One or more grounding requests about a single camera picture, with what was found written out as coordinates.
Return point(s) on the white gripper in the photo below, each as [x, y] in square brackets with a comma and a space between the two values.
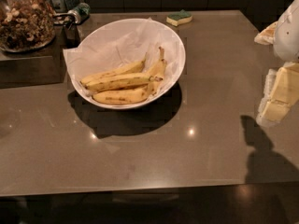
[288, 32]

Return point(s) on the right yellow banana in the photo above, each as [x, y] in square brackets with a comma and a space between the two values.
[157, 70]

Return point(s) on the yellow banana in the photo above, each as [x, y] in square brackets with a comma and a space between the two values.
[136, 66]
[123, 97]
[157, 70]
[121, 81]

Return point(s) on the top yellow banana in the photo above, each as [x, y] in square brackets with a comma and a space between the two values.
[136, 66]

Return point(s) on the bottom yellow banana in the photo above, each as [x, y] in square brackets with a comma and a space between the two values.
[123, 97]

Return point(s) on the white bowl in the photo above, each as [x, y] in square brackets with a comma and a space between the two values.
[126, 64]

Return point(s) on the middle yellow banana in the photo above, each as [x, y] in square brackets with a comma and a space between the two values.
[121, 81]

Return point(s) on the green yellow sponge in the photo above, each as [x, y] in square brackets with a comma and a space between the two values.
[178, 18]

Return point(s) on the white paper liner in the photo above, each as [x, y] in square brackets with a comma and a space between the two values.
[121, 42]

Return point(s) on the dark raised counter block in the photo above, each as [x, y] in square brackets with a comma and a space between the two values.
[39, 67]

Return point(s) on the glass jar of nuts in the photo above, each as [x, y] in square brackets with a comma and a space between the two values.
[25, 25]

